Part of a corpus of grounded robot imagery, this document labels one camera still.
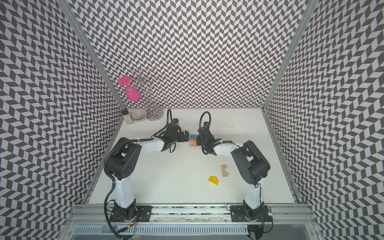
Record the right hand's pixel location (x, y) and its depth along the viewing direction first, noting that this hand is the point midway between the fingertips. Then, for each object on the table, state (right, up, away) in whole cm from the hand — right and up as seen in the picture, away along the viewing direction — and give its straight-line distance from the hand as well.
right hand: (200, 140), depth 97 cm
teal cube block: (-5, +3, -3) cm, 7 cm away
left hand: (-11, +4, +2) cm, 12 cm away
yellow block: (+8, -20, -15) cm, 26 cm away
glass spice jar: (-52, +16, +7) cm, 55 cm away
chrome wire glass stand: (-35, +19, +20) cm, 45 cm away
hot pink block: (-6, 0, -2) cm, 6 cm away
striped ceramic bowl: (-47, +17, +15) cm, 52 cm away
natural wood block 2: (-4, -3, -1) cm, 5 cm away
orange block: (-3, -1, -2) cm, 4 cm away
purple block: (-3, +2, -2) cm, 4 cm away
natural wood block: (-7, -3, 0) cm, 7 cm away
